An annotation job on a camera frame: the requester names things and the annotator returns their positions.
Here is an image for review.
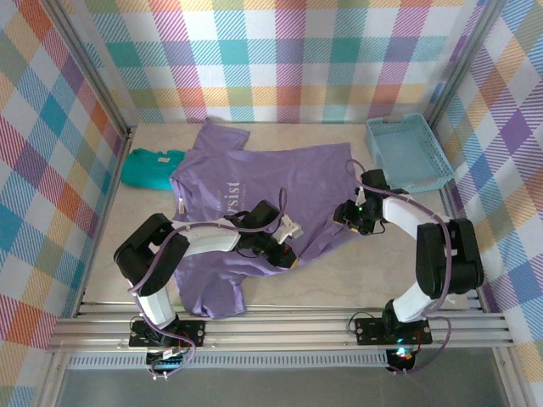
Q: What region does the purple t-shirt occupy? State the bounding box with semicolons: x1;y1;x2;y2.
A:
169;117;366;320

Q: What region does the folded teal t-shirt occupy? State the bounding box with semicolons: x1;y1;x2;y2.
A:
120;148;188;191

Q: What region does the light blue plastic basket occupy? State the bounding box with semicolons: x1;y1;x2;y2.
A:
365;113;455;194

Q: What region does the grey metal panel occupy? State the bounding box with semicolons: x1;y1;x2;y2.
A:
54;367;510;407

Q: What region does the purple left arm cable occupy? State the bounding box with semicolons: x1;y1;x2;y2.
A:
126;188;290;381

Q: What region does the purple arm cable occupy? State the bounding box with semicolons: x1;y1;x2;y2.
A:
345;159;454;376
126;188;290;381

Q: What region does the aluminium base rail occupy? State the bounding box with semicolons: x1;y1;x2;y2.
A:
45;300;517;353

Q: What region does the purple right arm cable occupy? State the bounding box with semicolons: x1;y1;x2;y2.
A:
345;159;454;376

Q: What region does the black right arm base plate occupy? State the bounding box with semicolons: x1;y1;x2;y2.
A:
354;316;434;347

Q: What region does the grey slotted cable duct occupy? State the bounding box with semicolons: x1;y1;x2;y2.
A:
67;354;391;371

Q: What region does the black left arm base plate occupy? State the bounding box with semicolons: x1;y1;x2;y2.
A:
129;320;208;348

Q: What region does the aluminium frame post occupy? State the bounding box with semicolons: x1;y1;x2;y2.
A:
426;0;508;128
49;0;137;143

